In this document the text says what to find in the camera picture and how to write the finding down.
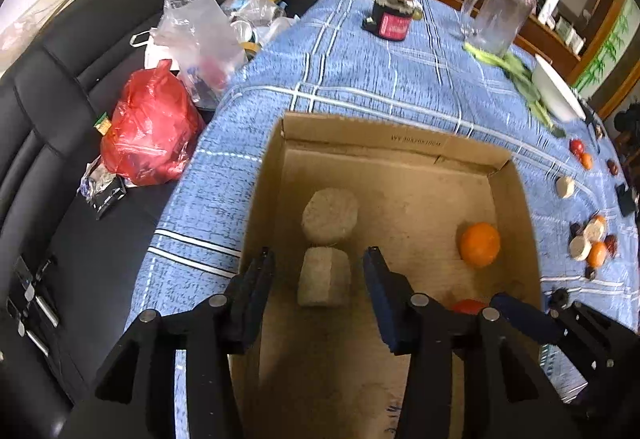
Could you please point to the orange mandarin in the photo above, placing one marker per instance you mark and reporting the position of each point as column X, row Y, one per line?
column 586, row 161
column 480, row 244
column 600, row 219
column 596, row 255

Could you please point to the beige round cake piece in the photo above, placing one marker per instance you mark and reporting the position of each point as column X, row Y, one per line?
column 330, row 216
column 566, row 187
column 322, row 276
column 579, row 249
column 594, row 230

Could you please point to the clear plastic bag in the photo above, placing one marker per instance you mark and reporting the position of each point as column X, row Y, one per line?
column 200, row 34

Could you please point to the bamboo wall sticker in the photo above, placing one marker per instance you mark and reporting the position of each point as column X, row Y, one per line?
column 607, row 49

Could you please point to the clear glass pitcher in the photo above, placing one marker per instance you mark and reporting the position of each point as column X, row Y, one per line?
column 500, row 14

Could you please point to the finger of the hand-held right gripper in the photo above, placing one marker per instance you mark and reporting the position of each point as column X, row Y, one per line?
column 560, row 297
column 522, row 315

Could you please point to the red tomato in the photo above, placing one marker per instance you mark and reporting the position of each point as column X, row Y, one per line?
column 467, row 305
column 576, row 146

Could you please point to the brown walnut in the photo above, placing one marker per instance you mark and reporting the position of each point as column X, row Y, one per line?
column 599, row 131

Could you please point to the green leafy vegetable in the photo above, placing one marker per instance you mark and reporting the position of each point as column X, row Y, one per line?
column 545, row 116
column 517, row 71

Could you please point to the blue plaid tablecloth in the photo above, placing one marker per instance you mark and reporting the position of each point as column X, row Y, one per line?
column 375, row 79

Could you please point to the red plastic bag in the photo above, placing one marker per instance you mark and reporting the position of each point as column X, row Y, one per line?
column 150, row 129

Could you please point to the white bowl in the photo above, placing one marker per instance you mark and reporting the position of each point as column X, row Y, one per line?
column 555, row 91

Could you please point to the cardboard box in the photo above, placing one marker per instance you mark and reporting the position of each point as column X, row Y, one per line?
column 400, row 199

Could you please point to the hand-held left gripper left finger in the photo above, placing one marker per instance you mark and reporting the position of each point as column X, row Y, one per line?
column 262, row 284

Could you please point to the black leather sofa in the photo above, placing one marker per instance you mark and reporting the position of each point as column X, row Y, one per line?
column 75, row 44

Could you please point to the silver foil packet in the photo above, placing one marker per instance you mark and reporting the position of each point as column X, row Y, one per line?
column 102, row 189

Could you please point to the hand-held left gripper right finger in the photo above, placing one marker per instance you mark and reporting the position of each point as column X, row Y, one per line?
column 382, row 314

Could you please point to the dark jar with cork lid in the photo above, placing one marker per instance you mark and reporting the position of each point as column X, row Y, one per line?
column 395, row 24

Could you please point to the clear plastic packaging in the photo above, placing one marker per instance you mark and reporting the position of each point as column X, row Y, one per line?
column 260, row 16

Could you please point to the small green packet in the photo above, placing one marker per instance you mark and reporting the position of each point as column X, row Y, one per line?
column 103, row 123

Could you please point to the red date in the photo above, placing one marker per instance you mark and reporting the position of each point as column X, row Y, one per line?
column 612, row 167
column 611, row 243
column 590, row 274
column 577, row 229

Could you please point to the white plastic bag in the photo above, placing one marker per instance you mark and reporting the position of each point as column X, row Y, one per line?
column 155, row 51

